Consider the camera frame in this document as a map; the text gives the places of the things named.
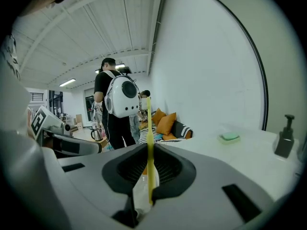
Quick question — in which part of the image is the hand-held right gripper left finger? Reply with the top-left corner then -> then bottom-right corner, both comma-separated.
58,143 -> 150,230

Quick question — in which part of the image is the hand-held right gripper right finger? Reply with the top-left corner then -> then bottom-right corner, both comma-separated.
141,144 -> 274,230

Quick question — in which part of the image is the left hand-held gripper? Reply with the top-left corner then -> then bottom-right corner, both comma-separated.
30,105 -> 103,157

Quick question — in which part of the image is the yellow-green toothbrush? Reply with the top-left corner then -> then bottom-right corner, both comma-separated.
146,96 -> 156,206

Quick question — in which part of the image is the wooden side table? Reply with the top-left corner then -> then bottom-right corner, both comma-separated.
71,127 -> 113,151

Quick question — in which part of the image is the steel kettle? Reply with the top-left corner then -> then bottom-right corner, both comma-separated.
90,125 -> 105,142

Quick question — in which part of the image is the brown cardboard box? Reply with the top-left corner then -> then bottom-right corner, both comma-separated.
75,113 -> 84,131

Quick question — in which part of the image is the black-framed glass door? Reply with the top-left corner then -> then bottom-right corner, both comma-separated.
48,89 -> 65,120

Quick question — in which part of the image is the white hard-shell backpack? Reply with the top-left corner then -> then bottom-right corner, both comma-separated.
103,70 -> 141,119

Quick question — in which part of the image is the black white striped blanket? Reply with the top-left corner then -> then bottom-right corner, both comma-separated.
138,125 -> 191,145

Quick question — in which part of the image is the fluorescent ceiling light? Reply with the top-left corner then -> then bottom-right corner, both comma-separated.
59,78 -> 77,88

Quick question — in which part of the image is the green soap on dish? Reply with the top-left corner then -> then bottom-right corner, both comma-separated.
217,132 -> 242,145

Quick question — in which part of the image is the black white patterned cushion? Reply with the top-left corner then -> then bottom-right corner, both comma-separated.
171,120 -> 194,139

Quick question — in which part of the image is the orange cushion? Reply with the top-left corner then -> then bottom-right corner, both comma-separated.
151,107 -> 167,127
155,112 -> 177,136

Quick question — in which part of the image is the black soap dispenser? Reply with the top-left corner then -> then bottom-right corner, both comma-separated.
274,114 -> 296,159

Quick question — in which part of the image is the white printed t-shirt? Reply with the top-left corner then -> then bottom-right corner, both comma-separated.
0,31 -> 33,135

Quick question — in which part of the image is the black-framed wall panel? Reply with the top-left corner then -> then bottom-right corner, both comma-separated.
193,0 -> 300,138

